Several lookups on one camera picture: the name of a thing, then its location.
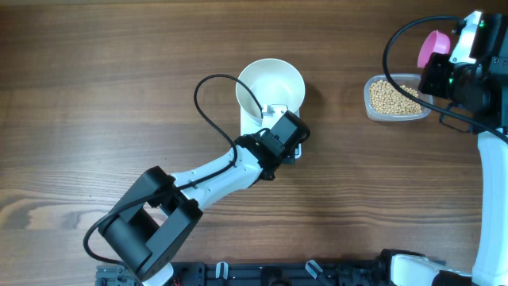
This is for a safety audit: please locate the pink measuring scoop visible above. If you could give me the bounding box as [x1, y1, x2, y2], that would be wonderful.
[417, 30, 451, 68]

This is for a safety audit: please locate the pile of soybeans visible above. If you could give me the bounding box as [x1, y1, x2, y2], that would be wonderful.
[369, 80, 421, 114]

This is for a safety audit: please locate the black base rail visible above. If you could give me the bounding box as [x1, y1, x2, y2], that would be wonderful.
[95, 260, 393, 286]

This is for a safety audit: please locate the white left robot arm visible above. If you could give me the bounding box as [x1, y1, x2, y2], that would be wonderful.
[98, 111, 310, 285]

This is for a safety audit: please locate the clear plastic container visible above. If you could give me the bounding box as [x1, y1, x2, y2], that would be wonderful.
[364, 74, 433, 122]

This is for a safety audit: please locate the white digital kitchen scale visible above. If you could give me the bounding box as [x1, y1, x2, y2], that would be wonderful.
[240, 107, 282, 135]

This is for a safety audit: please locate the white bowl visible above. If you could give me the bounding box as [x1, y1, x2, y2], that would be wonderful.
[236, 58, 306, 119]

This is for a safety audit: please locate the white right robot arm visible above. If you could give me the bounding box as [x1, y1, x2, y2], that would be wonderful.
[387, 11, 507, 285]

